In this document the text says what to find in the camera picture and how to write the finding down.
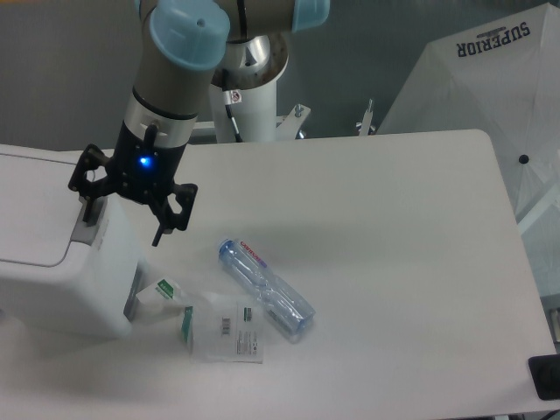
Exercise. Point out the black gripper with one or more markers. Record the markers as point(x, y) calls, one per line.
point(144, 170)

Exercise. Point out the white push-lid trash can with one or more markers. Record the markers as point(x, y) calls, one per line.
point(59, 272)

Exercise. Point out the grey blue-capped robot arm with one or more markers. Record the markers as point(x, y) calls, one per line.
point(184, 44)

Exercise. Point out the white green paper wrapper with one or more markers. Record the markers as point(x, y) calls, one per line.
point(164, 297)

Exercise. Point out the clear plastic packaging bag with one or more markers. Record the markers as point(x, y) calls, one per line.
point(222, 328)

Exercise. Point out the crushed clear plastic bottle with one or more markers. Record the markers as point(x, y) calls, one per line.
point(287, 309)

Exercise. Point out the white SUPERIOR umbrella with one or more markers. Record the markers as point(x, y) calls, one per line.
point(502, 78)

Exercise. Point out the black device at edge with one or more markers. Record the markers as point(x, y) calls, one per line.
point(545, 375)

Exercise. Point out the white metal base frame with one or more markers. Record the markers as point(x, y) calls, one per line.
point(288, 126)

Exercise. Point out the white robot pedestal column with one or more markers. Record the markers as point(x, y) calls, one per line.
point(243, 90)

